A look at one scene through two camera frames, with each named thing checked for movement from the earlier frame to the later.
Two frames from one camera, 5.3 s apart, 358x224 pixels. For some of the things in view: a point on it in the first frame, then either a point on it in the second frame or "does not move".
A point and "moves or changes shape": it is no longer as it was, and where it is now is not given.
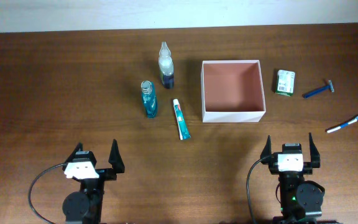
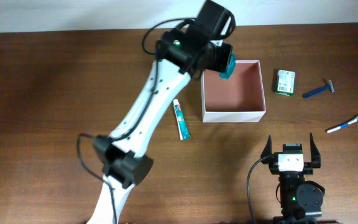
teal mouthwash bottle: (149, 99) moves or changes shape
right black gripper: (314, 160) does not move
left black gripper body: (98, 187) → (220, 60)
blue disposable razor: (330, 86) does not move
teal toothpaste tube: (183, 126) does not move
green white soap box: (285, 83) does not move
